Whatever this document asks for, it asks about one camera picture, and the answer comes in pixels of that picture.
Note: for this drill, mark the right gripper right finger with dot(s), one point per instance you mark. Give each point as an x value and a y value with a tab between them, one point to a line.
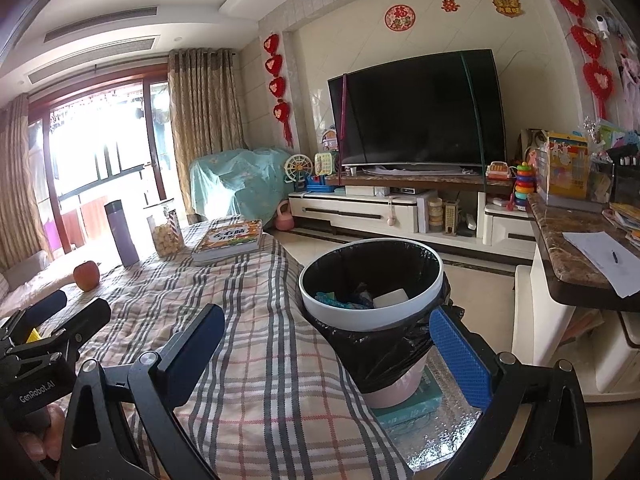
555	443

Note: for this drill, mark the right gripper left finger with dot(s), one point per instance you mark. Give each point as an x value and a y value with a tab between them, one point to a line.
97	441

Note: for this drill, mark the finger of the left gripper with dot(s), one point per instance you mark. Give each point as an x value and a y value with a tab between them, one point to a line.
20	326
68	337

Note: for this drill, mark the white printed wrapper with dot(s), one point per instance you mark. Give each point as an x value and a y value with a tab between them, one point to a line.
329	299

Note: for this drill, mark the yellow wrapper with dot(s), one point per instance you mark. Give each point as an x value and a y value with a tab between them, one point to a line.
33	336

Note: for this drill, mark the white trash bin black liner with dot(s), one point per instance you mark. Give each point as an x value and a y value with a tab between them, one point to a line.
371	300

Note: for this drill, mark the left hand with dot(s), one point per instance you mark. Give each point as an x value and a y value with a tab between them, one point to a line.
49	445

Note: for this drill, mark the red apple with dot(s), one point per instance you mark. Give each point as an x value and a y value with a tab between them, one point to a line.
87	275

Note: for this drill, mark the teal box under bin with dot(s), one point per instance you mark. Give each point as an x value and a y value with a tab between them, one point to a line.
425	400

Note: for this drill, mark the purple thermos bottle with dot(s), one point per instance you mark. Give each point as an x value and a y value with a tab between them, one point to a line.
117	221

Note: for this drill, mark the plaid blanket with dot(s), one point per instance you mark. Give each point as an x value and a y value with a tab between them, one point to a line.
274	401

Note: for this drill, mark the marble side counter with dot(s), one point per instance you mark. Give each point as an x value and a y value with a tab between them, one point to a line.
572	278

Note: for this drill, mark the clear jar of snacks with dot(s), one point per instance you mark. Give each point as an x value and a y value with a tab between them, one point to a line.
164	226

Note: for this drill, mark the white paper sheet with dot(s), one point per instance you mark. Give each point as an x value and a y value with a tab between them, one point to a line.
619	265

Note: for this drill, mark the orange children's book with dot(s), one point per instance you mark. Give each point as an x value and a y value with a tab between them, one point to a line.
230	240

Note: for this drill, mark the white TV cabinet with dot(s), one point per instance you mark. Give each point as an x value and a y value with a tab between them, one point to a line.
499	232

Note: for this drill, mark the teal covered furniture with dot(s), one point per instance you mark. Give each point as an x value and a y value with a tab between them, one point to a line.
245	183

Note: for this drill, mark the pink kettlebell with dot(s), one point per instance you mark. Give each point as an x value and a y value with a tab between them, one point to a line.
283	220

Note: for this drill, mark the yellow toy box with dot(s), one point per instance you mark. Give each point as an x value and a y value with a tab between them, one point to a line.
563	165

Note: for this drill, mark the beige curtain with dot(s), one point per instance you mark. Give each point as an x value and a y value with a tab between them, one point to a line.
205	110

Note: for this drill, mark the toy ferris wheel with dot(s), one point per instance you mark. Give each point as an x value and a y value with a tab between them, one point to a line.
298	168

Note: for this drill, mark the black television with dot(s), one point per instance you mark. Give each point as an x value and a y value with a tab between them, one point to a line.
442	109

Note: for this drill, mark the rainbow stacking ring toy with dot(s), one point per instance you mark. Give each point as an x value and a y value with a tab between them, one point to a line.
524	185

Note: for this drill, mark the red hanging wall decoration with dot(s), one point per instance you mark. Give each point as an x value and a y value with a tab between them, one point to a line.
281	111

